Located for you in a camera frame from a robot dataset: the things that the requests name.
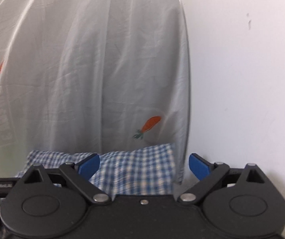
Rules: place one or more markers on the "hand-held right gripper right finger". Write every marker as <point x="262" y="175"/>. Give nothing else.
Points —
<point x="198" y="165"/>

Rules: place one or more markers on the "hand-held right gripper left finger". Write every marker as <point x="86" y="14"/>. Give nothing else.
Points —
<point x="90" y="165"/>

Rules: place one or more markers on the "blue plaid shirt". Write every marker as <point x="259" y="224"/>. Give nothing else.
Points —
<point x="137" y="169"/>

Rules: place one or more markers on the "white carrot print sheet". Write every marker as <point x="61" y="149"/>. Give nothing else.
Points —
<point x="82" y="67"/>

